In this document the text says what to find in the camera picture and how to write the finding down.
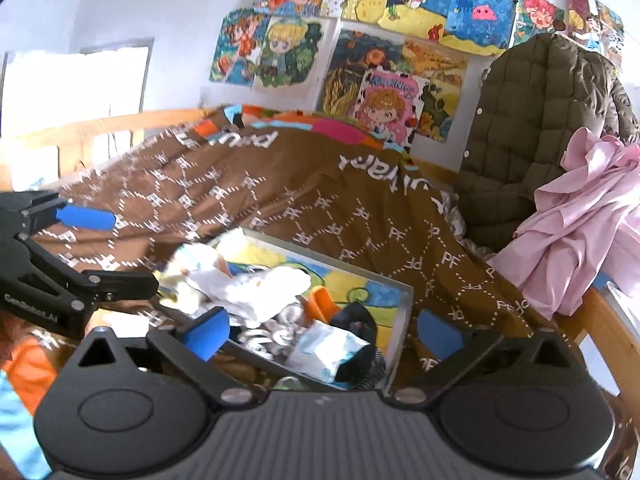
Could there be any plain white sock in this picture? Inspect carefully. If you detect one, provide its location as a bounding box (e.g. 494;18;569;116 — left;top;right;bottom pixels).
234;265;312;322

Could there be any blue jellyfish wall poster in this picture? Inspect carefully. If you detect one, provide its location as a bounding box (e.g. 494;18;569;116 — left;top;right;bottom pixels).
444;0;517;57

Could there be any pink cartoon girl poster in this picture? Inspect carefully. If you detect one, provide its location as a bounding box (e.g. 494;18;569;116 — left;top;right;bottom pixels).
354;69;432;154

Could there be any pink cloth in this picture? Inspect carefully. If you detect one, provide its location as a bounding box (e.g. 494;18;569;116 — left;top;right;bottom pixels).
487;127;640;317

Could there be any red-haired face wall poster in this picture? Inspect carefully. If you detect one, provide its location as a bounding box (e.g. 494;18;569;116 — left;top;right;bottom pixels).
512;0;569;49

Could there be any blond figure wall poster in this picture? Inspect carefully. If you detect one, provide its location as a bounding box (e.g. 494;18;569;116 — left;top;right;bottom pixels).
252;14;337;97

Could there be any brown printed blanket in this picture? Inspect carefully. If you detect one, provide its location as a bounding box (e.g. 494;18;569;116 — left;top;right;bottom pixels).
0;104;558;480

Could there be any orange fabric band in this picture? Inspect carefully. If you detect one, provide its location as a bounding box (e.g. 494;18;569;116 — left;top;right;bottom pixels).
305;284;347;324

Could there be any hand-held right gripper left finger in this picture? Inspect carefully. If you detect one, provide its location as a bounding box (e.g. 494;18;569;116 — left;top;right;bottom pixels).
81;306;256;407

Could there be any red-haired girl wall poster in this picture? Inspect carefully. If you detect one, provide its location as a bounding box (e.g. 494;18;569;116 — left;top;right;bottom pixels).
209;9;272;87

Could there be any black cloth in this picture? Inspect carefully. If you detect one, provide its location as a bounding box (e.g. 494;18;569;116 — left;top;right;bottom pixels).
332;302;387;392

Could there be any window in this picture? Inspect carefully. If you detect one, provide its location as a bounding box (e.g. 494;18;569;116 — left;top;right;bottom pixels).
2;39;154;142

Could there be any white quilted towel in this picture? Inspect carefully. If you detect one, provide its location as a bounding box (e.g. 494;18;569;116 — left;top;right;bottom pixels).
288;318;375;387

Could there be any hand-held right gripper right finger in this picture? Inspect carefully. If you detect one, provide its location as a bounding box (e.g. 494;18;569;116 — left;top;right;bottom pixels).
389;309;576;407

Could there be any dark swirl orange wall poster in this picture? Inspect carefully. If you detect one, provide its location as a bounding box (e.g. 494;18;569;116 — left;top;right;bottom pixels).
319;29;472;142

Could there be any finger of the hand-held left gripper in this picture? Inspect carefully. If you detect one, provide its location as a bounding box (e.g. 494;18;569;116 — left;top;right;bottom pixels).
0;190;117;241
14;234;160;307

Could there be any grey tray with cartoon picture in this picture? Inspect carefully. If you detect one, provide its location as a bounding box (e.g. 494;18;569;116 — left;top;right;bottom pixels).
159;227;417;394

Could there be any brown quilted jacket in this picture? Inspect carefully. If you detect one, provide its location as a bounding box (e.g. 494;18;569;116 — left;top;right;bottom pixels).
457;32;640;252

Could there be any wooden bed frame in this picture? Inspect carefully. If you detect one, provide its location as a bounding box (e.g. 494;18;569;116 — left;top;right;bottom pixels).
0;107;632;412

